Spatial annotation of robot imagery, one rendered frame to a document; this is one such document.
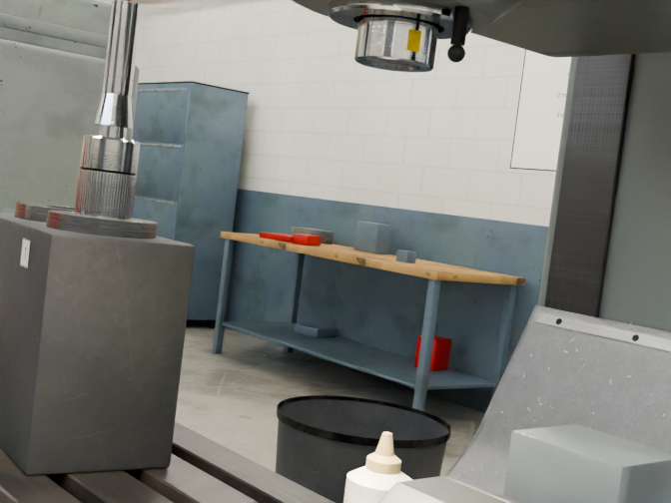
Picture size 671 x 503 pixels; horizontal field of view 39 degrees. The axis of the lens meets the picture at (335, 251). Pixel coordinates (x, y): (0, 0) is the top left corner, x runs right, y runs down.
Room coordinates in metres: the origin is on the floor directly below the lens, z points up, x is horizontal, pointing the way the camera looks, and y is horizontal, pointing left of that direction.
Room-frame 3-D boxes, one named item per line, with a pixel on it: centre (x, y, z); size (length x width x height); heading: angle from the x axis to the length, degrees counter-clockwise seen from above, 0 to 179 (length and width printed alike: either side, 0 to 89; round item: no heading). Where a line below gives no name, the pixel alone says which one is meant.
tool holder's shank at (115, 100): (0.80, 0.20, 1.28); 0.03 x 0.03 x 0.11
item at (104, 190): (0.80, 0.20, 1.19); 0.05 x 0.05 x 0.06
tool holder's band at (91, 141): (0.80, 0.20, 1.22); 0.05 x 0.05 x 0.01
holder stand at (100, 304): (0.84, 0.22, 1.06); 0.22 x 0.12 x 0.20; 33
